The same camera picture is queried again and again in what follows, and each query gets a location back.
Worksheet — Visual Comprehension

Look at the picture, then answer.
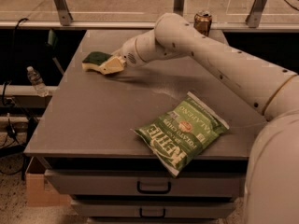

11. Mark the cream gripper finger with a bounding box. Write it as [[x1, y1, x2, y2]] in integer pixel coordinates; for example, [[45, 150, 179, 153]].
[[98, 56, 126, 75]]

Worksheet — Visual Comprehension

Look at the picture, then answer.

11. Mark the green and yellow sponge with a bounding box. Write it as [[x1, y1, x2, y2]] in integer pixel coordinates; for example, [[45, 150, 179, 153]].
[[82, 51, 112, 72]]

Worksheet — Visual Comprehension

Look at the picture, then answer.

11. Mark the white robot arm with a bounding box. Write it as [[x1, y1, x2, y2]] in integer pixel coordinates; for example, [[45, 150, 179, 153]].
[[99, 13, 299, 224]]

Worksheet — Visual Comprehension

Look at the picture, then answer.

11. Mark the orange soda can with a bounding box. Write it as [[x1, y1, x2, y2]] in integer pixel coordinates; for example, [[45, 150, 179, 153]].
[[193, 10, 212, 36]]

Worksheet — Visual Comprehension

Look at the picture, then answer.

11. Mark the clear plastic water bottle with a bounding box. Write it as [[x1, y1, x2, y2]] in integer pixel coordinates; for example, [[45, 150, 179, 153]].
[[27, 66, 49, 97]]

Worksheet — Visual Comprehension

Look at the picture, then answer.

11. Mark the green potato chips bag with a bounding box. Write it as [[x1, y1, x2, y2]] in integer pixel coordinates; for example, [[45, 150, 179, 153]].
[[135, 92, 230, 177]]

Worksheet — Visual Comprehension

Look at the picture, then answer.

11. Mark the grey upper drawer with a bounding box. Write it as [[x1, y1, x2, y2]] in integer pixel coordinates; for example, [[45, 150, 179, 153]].
[[45, 170, 244, 199]]

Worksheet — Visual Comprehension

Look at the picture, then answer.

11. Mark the grey drawer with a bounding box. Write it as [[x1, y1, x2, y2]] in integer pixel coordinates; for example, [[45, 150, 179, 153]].
[[45, 170, 244, 199], [71, 200, 235, 219]]

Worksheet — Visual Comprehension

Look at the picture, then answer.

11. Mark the grey lower drawer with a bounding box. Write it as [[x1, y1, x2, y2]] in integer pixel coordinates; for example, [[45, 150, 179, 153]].
[[71, 200, 235, 219]]

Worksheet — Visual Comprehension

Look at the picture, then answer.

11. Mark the cardboard box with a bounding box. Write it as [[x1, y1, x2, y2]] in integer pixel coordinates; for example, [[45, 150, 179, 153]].
[[25, 156, 73, 207]]

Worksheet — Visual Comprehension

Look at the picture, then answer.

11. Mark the green handled tool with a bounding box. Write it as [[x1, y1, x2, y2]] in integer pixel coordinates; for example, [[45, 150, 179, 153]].
[[46, 29, 64, 75]]

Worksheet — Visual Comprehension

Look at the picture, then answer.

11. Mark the left metal railing bracket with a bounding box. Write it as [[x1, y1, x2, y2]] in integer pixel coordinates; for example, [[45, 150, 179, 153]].
[[53, 0, 73, 26]]

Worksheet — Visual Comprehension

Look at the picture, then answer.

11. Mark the metal railing bracket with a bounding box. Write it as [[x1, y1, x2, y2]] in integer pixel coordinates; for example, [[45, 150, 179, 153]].
[[172, 0, 187, 17], [53, 0, 73, 26], [246, 0, 267, 28]]

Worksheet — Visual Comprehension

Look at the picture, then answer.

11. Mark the middle metal railing bracket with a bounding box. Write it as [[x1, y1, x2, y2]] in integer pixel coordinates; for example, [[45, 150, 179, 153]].
[[172, 0, 187, 17]]

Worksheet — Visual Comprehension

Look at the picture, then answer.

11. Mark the right metal railing bracket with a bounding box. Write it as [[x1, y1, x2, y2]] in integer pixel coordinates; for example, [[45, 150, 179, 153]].
[[246, 0, 267, 28]]

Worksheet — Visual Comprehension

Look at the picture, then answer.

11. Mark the black cable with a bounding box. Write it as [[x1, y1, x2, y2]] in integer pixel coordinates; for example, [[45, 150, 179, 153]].
[[0, 17, 40, 175]]

